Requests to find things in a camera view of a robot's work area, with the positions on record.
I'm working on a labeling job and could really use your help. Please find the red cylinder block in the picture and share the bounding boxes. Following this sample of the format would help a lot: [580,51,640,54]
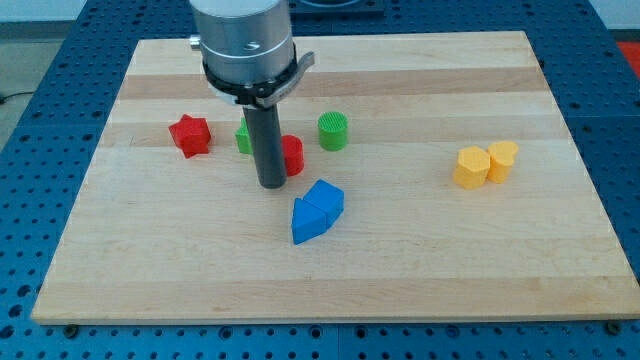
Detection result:
[282,135,305,177]

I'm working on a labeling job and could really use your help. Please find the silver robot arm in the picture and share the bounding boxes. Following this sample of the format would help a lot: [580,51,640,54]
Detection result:
[190,0,294,85]

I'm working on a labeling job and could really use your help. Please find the blue cube block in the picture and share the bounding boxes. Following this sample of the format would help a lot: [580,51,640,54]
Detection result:
[303,179,345,228]

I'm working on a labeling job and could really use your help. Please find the blue triangle block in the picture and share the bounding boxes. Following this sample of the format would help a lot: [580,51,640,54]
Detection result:
[291,198,327,245]

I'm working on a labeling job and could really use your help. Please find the green cylinder block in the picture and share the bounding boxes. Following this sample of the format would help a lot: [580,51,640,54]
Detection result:
[317,111,348,151]

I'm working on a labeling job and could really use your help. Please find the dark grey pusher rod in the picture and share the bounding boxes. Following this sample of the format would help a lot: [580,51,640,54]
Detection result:
[243,106,287,189]

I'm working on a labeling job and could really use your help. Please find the green block behind rod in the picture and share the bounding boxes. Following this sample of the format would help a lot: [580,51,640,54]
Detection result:
[235,117,253,155]

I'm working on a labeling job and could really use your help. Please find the wooden board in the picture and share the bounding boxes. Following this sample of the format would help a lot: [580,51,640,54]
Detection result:
[32,31,639,325]

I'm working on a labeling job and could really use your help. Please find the red star block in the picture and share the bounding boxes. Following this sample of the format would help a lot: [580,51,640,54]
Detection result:
[168,114,212,158]

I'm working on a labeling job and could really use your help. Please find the yellow hexagon block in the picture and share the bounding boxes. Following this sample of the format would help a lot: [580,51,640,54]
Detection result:
[452,146,490,190]

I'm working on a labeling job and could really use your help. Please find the black clamp ring with lever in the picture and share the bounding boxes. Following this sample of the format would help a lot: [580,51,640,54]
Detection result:
[201,44,316,110]

